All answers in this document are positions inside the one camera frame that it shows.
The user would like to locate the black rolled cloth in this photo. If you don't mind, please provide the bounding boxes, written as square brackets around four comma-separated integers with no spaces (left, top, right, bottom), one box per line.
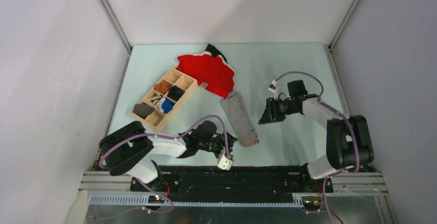
[167,85,185,102]

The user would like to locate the dark grey rolled cloth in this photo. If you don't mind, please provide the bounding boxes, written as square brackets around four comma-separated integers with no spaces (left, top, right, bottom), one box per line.
[132,103,155,119]

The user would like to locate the aluminium front frame rail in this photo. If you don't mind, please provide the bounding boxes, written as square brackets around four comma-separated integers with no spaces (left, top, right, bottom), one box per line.
[79,170,389,206]

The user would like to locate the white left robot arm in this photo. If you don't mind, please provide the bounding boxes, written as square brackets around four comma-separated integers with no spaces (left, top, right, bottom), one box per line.
[98,120,238,192]

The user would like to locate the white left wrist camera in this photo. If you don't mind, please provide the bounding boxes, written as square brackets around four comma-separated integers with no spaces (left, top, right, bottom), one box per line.
[217,154,234,170]

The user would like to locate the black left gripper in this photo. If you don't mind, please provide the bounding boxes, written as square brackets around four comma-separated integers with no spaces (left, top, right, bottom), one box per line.
[197,130,239,159]

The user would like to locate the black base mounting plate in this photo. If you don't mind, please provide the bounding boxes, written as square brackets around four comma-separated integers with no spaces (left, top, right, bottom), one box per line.
[130,165,334,203]

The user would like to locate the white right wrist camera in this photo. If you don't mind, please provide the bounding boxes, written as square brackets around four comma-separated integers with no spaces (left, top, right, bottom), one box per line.
[268,80,283,100]

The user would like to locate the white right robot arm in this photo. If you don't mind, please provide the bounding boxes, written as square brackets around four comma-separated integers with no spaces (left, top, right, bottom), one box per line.
[258,80,374,192]

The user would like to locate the beige rolled cloth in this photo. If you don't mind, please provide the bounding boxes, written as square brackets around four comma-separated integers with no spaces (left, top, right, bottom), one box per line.
[148,95,163,109]

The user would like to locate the brown rolled cloth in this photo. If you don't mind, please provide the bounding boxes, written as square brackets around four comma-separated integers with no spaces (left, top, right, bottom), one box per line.
[154,80,173,94]

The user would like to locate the blue rolled cloth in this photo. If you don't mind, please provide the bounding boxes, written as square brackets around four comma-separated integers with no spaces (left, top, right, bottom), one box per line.
[159,98,174,114]

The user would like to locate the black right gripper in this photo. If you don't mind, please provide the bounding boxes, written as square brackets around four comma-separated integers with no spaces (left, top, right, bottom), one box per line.
[258,97,297,125]

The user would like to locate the red garment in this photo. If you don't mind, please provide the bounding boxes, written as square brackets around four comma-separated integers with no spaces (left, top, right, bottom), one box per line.
[177,44,235,98]

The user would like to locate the grey striped underwear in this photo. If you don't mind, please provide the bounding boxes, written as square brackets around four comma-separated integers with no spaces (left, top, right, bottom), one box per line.
[220,91,260,147]

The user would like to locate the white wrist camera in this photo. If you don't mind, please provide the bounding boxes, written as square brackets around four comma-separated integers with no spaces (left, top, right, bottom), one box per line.
[217,154,234,170]
[268,80,283,100]

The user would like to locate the wooden compartment organizer box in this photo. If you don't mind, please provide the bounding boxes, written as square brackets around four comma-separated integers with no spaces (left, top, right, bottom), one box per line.
[131,68,198,132]

